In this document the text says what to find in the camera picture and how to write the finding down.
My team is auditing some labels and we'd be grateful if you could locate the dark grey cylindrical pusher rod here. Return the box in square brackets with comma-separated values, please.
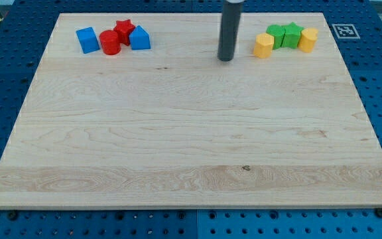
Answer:
[218, 0, 244, 62]

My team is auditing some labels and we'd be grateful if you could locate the blue cube block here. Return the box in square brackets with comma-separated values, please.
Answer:
[76, 27, 100, 54]

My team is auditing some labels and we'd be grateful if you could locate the yellow hexagon block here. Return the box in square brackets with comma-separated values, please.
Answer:
[253, 33, 275, 58]

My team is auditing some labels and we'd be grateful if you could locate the green cylinder block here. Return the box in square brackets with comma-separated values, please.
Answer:
[266, 25, 285, 50]

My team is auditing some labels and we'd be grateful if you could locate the green star block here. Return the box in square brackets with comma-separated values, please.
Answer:
[281, 22, 304, 48]

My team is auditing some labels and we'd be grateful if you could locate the yellow heart block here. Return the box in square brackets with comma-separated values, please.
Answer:
[298, 28, 318, 53]

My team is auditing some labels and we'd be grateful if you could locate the blue triangular prism block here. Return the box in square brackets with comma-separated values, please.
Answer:
[129, 25, 151, 50]

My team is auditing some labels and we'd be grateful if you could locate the red star block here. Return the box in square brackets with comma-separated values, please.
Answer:
[113, 19, 135, 46]

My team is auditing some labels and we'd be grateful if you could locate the white fiducial marker tag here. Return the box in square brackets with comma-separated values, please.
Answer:
[332, 23, 360, 39]

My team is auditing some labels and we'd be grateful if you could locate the red cylinder block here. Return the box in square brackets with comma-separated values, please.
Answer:
[99, 30, 121, 55]

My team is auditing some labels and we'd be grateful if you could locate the light wooden board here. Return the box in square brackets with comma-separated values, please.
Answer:
[0, 13, 382, 210]

